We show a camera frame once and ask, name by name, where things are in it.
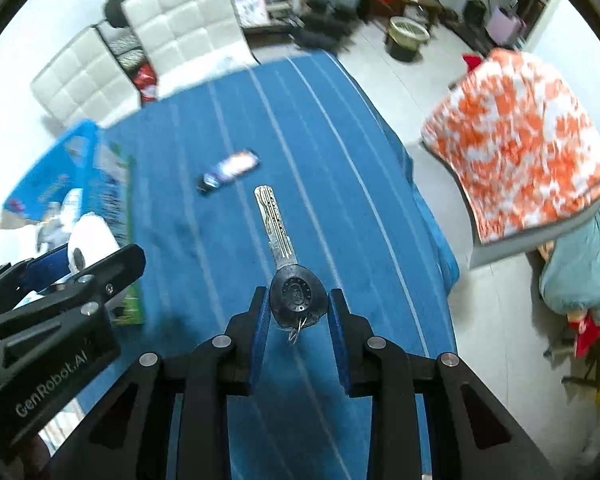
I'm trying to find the purple suitcase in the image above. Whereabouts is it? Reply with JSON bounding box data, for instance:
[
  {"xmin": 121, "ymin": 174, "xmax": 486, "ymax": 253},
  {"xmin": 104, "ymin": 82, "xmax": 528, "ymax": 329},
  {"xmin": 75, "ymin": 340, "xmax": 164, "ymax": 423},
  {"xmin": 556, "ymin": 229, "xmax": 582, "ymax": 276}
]
[{"xmin": 487, "ymin": 5, "xmax": 523, "ymax": 46}]

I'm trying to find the grey chair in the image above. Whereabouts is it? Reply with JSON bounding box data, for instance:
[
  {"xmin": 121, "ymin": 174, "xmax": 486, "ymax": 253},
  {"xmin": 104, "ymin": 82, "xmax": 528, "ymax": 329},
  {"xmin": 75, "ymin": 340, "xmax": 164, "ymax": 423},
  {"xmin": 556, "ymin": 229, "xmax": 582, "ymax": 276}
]
[{"xmin": 467, "ymin": 195, "xmax": 600, "ymax": 268}]

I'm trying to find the white padded chair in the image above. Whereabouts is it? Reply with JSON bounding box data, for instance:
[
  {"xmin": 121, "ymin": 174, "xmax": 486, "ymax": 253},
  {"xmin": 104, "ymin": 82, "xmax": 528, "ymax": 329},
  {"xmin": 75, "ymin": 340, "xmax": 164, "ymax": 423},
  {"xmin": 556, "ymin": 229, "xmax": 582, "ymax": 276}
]
[
  {"xmin": 30, "ymin": 25, "xmax": 143, "ymax": 131},
  {"xmin": 121, "ymin": 0, "xmax": 260, "ymax": 101}
]

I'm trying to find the small printed lighter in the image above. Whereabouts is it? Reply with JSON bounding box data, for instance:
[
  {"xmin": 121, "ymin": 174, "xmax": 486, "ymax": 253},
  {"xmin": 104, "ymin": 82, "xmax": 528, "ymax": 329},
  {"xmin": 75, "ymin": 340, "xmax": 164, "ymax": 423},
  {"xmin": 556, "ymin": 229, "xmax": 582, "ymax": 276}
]
[{"xmin": 196, "ymin": 149, "xmax": 261, "ymax": 195}]

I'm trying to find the pink shopping bag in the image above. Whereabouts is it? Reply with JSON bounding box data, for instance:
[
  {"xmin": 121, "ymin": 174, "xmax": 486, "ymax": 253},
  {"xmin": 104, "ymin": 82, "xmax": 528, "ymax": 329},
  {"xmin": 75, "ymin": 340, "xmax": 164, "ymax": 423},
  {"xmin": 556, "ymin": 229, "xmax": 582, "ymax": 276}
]
[{"xmin": 232, "ymin": 0, "xmax": 271, "ymax": 28}]

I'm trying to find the orange floral blanket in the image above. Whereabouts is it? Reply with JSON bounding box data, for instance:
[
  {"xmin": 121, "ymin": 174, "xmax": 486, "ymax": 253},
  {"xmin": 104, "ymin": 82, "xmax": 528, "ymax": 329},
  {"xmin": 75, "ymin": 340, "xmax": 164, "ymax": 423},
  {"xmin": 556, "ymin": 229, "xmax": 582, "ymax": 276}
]
[{"xmin": 420, "ymin": 47, "xmax": 600, "ymax": 246}]

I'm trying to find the black barbell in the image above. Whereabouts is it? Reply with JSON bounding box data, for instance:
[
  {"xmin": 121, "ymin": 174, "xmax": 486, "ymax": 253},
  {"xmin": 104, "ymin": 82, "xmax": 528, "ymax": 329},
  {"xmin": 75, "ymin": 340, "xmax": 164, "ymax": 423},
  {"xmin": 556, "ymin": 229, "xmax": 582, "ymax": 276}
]
[{"xmin": 104, "ymin": 0, "xmax": 137, "ymax": 28}]

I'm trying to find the blue striped tablecloth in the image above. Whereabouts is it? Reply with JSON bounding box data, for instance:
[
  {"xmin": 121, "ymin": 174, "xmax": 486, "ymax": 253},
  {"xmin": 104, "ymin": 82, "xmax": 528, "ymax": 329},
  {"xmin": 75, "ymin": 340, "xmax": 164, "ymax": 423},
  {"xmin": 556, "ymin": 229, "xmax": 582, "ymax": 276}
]
[{"xmin": 40, "ymin": 50, "xmax": 461, "ymax": 480}]

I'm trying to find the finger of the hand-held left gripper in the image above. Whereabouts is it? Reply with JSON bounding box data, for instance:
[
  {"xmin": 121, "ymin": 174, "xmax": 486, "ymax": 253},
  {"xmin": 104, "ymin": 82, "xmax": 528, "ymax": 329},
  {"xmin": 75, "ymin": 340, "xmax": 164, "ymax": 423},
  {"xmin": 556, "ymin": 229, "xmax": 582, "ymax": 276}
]
[
  {"xmin": 0, "ymin": 244, "xmax": 147, "ymax": 341},
  {"xmin": 0, "ymin": 246, "xmax": 73, "ymax": 317}
]

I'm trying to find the black trash bin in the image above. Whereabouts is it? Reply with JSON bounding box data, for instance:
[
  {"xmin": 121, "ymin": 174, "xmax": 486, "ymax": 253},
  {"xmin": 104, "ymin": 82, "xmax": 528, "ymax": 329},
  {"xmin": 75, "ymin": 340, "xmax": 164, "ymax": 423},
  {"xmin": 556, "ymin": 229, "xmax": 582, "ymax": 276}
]
[{"xmin": 385, "ymin": 16, "xmax": 431, "ymax": 63}]

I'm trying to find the blue cardboard box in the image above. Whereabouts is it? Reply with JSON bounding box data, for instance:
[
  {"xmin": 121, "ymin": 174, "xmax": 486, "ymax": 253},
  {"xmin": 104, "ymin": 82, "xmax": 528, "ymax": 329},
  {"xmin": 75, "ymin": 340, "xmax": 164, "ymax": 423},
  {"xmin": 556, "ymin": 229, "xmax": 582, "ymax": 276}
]
[{"xmin": 0, "ymin": 119, "xmax": 146, "ymax": 327}]

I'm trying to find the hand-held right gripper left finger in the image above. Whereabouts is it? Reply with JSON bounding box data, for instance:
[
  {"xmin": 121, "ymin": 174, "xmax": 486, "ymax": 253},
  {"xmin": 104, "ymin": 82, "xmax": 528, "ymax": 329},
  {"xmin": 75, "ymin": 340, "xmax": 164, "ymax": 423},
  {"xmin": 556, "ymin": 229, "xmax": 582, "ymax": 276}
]
[{"xmin": 45, "ymin": 286, "xmax": 273, "ymax": 480}]

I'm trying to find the black round appliance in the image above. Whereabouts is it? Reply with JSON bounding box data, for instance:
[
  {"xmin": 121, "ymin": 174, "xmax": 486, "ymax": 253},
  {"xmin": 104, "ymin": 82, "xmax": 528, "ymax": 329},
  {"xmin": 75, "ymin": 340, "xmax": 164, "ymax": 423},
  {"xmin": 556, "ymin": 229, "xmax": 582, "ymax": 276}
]
[{"xmin": 462, "ymin": 0, "xmax": 488, "ymax": 28}]

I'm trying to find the silver key with black head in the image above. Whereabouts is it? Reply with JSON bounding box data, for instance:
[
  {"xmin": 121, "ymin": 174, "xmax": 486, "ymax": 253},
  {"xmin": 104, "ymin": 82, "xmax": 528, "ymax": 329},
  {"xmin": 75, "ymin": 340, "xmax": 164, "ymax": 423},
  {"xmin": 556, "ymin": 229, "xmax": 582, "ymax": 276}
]
[{"xmin": 254, "ymin": 185, "xmax": 327, "ymax": 346}]

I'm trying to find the red plastic bag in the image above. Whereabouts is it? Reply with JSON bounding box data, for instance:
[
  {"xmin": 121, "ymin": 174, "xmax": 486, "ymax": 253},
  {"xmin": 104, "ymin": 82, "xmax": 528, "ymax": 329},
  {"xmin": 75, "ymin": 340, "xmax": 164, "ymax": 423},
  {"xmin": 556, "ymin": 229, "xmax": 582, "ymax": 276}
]
[{"xmin": 132, "ymin": 62, "xmax": 158, "ymax": 103}]

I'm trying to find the teal clothing pile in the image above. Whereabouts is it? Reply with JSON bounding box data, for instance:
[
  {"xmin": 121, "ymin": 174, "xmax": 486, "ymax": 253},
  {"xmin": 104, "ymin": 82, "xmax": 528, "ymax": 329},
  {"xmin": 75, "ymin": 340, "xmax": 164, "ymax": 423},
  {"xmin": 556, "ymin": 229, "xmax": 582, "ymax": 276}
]
[{"xmin": 540, "ymin": 195, "xmax": 600, "ymax": 323}]

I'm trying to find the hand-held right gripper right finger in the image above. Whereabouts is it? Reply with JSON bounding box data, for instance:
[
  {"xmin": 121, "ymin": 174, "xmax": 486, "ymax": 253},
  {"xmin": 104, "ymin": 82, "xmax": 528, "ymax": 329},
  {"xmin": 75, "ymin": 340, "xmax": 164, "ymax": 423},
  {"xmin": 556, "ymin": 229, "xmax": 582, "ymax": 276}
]
[{"xmin": 328, "ymin": 288, "xmax": 556, "ymax": 480}]

